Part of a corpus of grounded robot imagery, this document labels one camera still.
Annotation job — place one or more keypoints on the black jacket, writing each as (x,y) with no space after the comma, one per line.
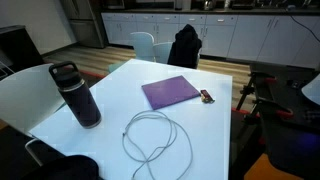
(185,46)

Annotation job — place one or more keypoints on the dark insulated water bottle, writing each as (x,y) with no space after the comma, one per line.
(80,103)

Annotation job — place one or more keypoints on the purple plastic folder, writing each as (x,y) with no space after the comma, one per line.
(170,91)

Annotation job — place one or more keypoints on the white kitchen cabinets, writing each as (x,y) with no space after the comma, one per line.
(246,36)

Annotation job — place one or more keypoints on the black robot stand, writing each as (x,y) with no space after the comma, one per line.
(286,133)

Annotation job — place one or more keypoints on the black bag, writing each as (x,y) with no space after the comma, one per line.
(66,170)

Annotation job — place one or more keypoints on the stainless steel refrigerator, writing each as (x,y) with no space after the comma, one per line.
(86,30)

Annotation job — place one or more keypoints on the silver kettle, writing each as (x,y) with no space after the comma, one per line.
(209,4)

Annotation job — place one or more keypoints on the small red key fob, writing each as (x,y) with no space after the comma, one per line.
(205,94)

